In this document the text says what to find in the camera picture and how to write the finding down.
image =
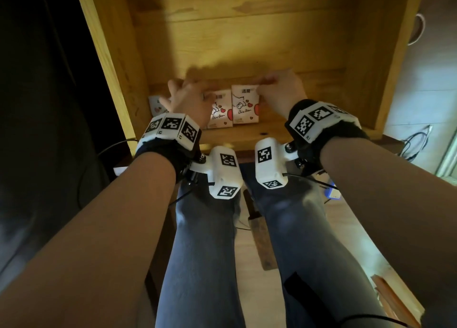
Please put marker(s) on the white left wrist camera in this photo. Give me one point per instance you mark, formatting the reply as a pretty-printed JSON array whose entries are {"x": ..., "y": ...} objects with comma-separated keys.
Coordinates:
[{"x": 225, "y": 172}]

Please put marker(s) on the person's left leg in jeans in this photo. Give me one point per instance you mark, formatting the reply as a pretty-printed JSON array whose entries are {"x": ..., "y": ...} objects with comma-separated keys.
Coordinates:
[{"x": 201, "y": 263}]

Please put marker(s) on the person's right fingers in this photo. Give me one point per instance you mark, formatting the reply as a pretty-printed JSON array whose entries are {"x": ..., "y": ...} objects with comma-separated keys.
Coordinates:
[{"x": 268, "y": 81}]

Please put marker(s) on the person's right forearm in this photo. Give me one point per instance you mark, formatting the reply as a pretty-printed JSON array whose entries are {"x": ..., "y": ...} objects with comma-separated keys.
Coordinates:
[{"x": 389, "y": 203}]

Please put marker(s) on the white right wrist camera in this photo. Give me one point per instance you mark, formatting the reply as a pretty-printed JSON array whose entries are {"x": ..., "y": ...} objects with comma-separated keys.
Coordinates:
[{"x": 269, "y": 162}]

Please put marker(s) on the person's right leg in jeans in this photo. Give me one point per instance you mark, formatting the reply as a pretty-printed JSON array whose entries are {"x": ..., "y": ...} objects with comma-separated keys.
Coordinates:
[{"x": 310, "y": 253}]

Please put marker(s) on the person's left forearm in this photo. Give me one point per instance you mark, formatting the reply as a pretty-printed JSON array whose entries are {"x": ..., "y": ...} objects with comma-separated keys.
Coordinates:
[{"x": 96, "y": 238}]

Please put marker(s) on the brown wooden slats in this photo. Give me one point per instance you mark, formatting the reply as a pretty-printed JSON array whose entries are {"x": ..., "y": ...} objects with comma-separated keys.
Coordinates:
[{"x": 396, "y": 299}]

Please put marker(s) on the wristband with marker tiles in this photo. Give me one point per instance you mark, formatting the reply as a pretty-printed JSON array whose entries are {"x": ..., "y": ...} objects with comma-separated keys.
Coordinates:
[
  {"x": 317, "y": 122},
  {"x": 171, "y": 129}
]

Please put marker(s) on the person's leg in jeans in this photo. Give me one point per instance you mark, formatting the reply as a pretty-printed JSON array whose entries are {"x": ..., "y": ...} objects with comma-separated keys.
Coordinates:
[
  {"x": 310, "y": 253},
  {"x": 201, "y": 263}
]

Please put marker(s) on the yellow wooden drawer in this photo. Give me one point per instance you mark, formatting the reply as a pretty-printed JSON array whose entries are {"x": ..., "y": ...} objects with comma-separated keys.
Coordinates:
[{"x": 246, "y": 38}]

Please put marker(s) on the right wristband with marker tiles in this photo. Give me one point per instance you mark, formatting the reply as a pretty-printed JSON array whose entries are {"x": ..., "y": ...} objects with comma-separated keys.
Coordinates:
[{"x": 317, "y": 122}]

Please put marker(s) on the small blue white box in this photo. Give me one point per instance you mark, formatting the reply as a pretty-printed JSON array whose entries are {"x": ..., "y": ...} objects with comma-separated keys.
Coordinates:
[{"x": 334, "y": 192}]

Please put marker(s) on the white tissue packet red hearts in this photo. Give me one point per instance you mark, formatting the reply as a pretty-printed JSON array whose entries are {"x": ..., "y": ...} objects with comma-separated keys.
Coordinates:
[
  {"x": 221, "y": 112},
  {"x": 244, "y": 104},
  {"x": 155, "y": 104}
]

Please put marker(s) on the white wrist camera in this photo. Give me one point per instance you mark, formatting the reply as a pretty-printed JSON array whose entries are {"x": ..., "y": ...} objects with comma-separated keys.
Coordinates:
[
  {"x": 269, "y": 162},
  {"x": 225, "y": 172}
]

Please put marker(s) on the person's left fingers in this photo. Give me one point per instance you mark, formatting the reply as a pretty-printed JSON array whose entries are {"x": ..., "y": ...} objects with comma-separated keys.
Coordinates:
[{"x": 175, "y": 87}]

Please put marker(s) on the left wristband with marker tiles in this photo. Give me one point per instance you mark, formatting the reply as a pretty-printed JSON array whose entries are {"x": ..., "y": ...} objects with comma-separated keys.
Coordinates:
[{"x": 171, "y": 129}]

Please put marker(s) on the brown wooden stool leg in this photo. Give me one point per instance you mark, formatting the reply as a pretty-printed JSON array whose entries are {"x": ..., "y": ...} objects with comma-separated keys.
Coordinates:
[{"x": 262, "y": 238}]

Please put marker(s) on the person's left hand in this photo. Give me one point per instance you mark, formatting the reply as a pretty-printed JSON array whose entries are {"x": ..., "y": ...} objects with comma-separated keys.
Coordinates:
[{"x": 191, "y": 101}]

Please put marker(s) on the person's right hand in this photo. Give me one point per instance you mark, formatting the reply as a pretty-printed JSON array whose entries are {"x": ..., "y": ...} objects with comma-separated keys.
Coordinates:
[{"x": 285, "y": 90}]

